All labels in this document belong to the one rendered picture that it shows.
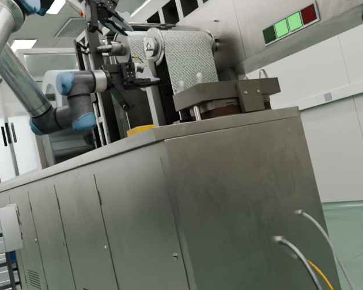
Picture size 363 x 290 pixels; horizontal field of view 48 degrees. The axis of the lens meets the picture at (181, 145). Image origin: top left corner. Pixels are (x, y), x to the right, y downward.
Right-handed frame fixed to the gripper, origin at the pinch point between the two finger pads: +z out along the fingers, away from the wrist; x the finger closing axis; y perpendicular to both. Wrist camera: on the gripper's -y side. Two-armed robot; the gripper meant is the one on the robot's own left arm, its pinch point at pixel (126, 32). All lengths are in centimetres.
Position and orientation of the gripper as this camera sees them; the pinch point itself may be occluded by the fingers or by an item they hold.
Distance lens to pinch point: 156.7
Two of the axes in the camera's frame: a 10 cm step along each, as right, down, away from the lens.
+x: -5.7, 1.6, 8.1
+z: 7.5, 5.1, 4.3
